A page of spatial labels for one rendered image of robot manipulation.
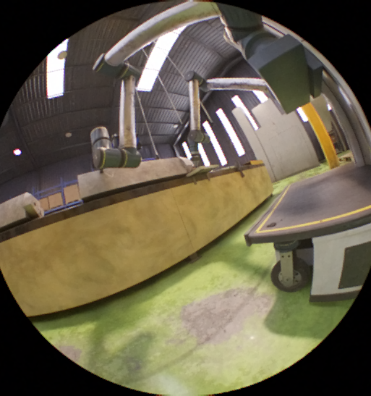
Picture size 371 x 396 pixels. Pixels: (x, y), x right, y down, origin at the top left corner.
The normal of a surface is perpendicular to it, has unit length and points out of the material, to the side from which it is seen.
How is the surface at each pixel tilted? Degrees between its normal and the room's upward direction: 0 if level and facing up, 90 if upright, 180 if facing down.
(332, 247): 90
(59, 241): 90
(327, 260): 90
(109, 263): 90
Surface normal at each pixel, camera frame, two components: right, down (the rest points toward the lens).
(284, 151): -0.77, 0.26
